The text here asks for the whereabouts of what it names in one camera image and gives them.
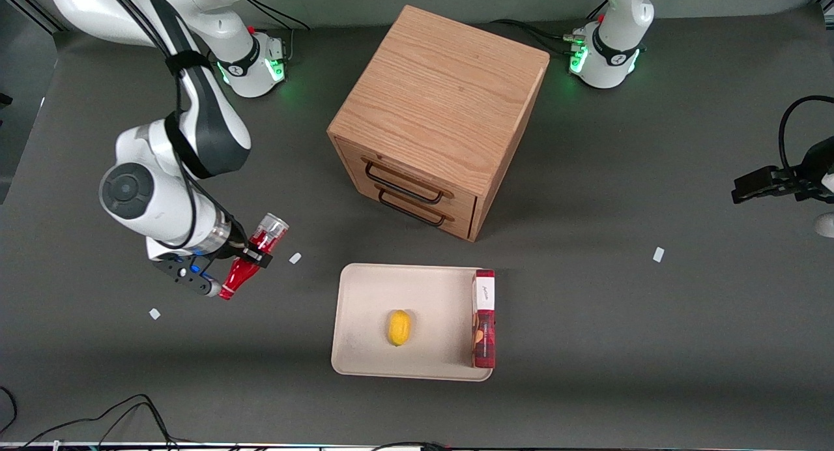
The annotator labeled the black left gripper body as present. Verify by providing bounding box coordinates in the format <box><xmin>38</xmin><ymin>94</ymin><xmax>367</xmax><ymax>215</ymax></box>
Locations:
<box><xmin>796</xmin><ymin>137</ymin><xmax>834</xmax><ymax>203</ymax></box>

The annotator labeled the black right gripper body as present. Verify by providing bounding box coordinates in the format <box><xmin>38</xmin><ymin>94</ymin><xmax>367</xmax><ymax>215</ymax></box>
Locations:
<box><xmin>219</xmin><ymin>222</ymin><xmax>255</xmax><ymax>264</ymax></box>

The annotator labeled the red coke bottle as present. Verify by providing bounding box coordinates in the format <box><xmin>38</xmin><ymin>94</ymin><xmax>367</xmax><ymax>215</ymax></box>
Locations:
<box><xmin>218</xmin><ymin>212</ymin><xmax>289</xmax><ymax>301</ymax></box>

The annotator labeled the beige plastic tray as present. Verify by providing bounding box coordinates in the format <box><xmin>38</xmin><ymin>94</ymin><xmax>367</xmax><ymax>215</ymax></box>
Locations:
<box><xmin>331</xmin><ymin>263</ymin><xmax>496</xmax><ymax>382</ymax></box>

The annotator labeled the yellow lemon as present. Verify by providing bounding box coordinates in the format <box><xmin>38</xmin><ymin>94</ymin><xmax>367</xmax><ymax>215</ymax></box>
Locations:
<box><xmin>388</xmin><ymin>310</ymin><xmax>412</xmax><ymax>347</ymax></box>

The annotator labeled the red cookie box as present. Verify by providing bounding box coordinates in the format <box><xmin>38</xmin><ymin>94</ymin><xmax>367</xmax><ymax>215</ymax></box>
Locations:
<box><xmin>471</xmin><ymin>269</ymin><xmax>496</xmax><ymax>369</ymax></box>

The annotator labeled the wooden drawer cabinet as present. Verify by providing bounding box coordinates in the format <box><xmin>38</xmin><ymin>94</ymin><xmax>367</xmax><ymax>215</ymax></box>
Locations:
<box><xmin>327</xmin><ymin>5</ymin><xmax>550</xmax><ymax>242</ymax></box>

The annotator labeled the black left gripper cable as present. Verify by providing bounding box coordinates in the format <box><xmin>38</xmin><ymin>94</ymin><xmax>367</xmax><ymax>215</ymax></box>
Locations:
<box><xmin>778</xmin><ymin>95</ymin><xmax>834</xmax><ymax>173</ymax></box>

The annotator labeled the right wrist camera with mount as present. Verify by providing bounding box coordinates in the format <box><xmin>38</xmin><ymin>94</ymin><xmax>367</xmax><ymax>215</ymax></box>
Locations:
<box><xmin>150</xmin><ymin>253</ymin><xmax>223</xmax><ymax>299</ymax></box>

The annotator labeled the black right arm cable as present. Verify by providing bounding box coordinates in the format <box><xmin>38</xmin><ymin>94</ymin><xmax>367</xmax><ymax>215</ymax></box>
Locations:
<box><xmin>98</xmin><ymin>0</ymin><xmax>252</xmax><ymax>269</ymax></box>

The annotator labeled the black metal drawer handle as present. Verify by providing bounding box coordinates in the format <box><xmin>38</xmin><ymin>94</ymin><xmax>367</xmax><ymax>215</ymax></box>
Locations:
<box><xmin>365</xmin><ymin>162</ymin><xmax>445</xmax><ymax>205</ymax></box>
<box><xmin>378</xmin><ymin>189</ymin><xmax>447</xmax><ymax>227</ymax></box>

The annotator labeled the black floor cable bundle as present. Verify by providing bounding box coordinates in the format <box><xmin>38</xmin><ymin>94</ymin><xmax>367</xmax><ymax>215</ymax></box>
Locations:
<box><xmin>18</xmin><ymin>394</ymin><xmax>180</xmax><ymax>451</ymax></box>

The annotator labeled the black right base cable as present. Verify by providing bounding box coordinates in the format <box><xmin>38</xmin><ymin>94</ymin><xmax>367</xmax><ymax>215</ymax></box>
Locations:
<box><xmin>246</xmin><ymin>0</ymin><xmax>311</xmax><ymax>62</ymax></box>

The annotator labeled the black base cable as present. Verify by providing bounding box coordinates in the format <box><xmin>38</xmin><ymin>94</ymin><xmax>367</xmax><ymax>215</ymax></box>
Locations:
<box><xmin>246</xmin><ymin>0</ymin><xmax>311</xmax><ymax>62</ymax></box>
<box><xmin>489</xmin><ymin>0</ymin><xmax>608</xmax><ymax>58</ymax></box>

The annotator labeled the black left base cable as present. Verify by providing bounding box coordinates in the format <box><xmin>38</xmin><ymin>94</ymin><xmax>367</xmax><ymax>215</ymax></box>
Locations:
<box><xmin>489</xmin><ymin>0</ymin><xmax>608</xmax><ymax>58</ymax></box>

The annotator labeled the black floor cable loop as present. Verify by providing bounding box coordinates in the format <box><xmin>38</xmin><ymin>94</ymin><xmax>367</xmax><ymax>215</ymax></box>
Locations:
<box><xmin>0</xmin><ymin>386</ymin><xmax>18</xmax><ymax>436</ymax></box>

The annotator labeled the aluminium frame rail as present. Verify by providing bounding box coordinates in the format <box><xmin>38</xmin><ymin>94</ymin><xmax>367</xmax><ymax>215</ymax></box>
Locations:
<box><xmin>0</xmin><ymin>0</ymin><xmax>67</xmax><ymax>35</ymax></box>

